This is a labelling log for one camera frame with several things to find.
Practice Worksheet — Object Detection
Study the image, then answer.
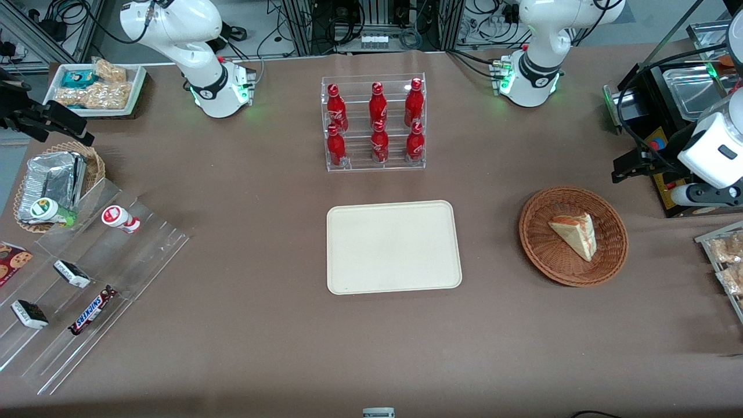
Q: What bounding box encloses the white bottle with red lid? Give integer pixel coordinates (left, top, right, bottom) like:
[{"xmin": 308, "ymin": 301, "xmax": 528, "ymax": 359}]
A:
[{"xmin": 102, "ymin": 205, "xmax": 142, "ymax": 235}]

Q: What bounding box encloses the red cola bottle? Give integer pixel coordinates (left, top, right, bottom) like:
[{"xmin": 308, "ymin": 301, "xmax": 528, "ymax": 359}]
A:
[
  {"xmin": 404, "ymin": 78, "xmax": 425, "ymax": 127},
  {"xmin": 326, "ymin": 84, "xmax": 349, "ymax": 133},
  {"xmin": 369, "ymin": 82, "xmax": 389, "ymax": 129},
  {"xmin": 326, "ymin": 124, "xmax": 348, "ymax": 168},
  {"xmin": 370, "ymin": 120, "xmax": 391, "ymax": 164},
  {"xmin": 405, "ymin": 121, "xmax": 426, "ymax": 163}
]

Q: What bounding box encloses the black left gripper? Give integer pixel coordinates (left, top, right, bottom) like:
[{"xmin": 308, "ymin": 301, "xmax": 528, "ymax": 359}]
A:
[{"xmin": 611, "ymin": 145, "xmax": 680, "ymax": 183}]

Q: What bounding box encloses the steel tray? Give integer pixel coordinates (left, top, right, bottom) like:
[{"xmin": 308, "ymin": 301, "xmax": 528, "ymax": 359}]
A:
[{"xmin": 686, "ymin": 20, "xmax": 733, "ymax": 63}]

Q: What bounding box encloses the clear rice cracker pack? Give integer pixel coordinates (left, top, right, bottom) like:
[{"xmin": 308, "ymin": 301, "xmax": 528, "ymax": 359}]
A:
[
  {"xmin": 55, "ymin": 81, "xmax": 134, "ymax": 111},
  {"xmin": 92, "ymin": 57, "xmax": 128, "ymax": 84}
]

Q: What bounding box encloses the grey tray with snacks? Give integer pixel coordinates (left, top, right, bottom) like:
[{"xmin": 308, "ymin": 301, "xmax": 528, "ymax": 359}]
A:
[{"xmin": 695, "ymin": 220, "xmax": 743, "ymax": 324}]

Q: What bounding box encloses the clear acrylic bottle rack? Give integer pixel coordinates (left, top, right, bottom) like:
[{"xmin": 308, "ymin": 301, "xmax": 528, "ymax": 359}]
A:
[{"xmin": 320, "ymin": 73, "xmax": 428, "ymax": 172}]

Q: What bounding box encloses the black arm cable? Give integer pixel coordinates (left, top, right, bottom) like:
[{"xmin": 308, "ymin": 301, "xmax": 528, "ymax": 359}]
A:
[{"xmin": 615, "ymin": 44, "xmax": 743, "ymax": 175}]

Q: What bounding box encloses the triangular sandwich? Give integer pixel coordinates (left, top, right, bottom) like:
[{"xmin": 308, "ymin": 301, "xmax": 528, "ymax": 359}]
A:
[{"xmin": 547, "ymin": 212, "xmax": 598, "ymax": 263}]

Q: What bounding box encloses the steel food pan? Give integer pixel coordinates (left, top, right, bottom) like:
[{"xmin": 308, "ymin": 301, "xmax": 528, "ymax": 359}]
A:
[{"xmin": 662, "ymin": 63, "xmax": 726, "ymax": 121}]

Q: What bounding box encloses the red cookie pack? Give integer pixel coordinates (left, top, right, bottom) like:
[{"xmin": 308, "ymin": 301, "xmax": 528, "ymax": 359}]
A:
[{"xmin": 0, "ymin": 240, "xmax": 33, "ymax": 289}]

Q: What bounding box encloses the aluminium frame stand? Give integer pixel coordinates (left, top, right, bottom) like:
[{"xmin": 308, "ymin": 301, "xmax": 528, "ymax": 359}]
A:
[{"xmin": 0, "ymin": 0, "xmax": 106, "ymax": 66}]

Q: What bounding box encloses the clear acrylic stepped shelf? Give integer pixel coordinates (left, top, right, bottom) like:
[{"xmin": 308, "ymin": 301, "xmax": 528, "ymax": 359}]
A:
[{"xmin": 0, "ymin": 177, "xmax": 190, "ymax": 396}]

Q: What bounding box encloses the small wicker basket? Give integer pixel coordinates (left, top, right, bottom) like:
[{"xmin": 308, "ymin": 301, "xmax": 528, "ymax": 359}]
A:
[{"xmin": 12, "ymin": 142, "xmax": 107, "ymax": 234}]

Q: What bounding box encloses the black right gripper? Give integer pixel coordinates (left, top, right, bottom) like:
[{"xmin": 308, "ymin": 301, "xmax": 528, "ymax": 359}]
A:
[{"xmin": 0, "ymin": 80, "xmax": 95, "ymax": 147}]

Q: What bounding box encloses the black food warmer machine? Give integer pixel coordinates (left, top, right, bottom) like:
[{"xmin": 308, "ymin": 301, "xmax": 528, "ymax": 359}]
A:
[{"xmin": 602, "ymin": 20, "xmax": 743, "ymax": 219}]

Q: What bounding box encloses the silver foil packet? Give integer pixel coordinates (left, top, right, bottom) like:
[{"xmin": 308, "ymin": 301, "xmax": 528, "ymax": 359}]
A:
[
  {"xmin": 68, "ymin": 152, "xmax": 88, "ymax": 211},
  {"xmin": 17, "ymin": 153, "xmax": 76, "ymax": 225}
]

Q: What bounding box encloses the clear crispy snack pack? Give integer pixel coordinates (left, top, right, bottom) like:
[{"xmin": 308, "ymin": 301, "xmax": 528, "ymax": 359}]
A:
[
  {"xmin": 716, "ymin": 264, "xmax": 743, "ymax": 297},
  {"xmin": 709, "ymin": 231, "xmax": 743, "ymax": 265}
]

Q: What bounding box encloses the teal snack box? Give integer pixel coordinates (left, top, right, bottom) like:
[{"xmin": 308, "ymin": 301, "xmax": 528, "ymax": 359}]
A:
[{"xmin": 60, "ymin": 69, "xmax": 97, "ymax": 89}]

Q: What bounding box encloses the white rectangular snack tray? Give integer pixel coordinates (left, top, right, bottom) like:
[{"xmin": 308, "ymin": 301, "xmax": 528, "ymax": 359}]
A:
[{"xmin": 43, "ymin": 62, "xmax": 147, "ymax": 118}]

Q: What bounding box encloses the snickers chocolate bar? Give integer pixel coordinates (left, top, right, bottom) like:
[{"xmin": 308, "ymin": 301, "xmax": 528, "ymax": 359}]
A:
[{"xmin": 68, "ymin": 285, "xmax": 119, "ymax": 337}]

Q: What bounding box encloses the beige rectangular serving tray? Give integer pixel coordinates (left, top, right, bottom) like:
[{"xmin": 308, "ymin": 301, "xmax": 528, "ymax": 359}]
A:
[{"xmin": 326, "ymin": 200, "xmax": 463, "ymax": 296}]

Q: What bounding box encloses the round brown wicker basket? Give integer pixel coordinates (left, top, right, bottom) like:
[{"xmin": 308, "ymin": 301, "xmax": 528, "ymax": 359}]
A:
[{"xmin": 518, "ymin": 186, "xmax": 629, "ymax": 288}]

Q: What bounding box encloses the small black white snack pack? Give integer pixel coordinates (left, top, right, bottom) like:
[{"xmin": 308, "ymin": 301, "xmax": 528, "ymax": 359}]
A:
[
  {"xmin": 10, "ymin": 299, "xmax": 50, "ymax": 330},
  {"xmin": 53, "ymin": 259, "xmax": 92, "ymax": 290}
]

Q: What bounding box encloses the aluminium frame rack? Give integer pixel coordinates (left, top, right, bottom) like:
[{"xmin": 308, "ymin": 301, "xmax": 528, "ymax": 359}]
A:
[{"xmin": 281, "ymin": 0, "xmax": 466, "ymax": 56}]

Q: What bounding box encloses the white bottle with green lid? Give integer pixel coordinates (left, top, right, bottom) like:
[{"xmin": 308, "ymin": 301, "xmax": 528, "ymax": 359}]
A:
[{"xmin": 30, "ymin": 197, "xmax": 77, "ymax": 228}]

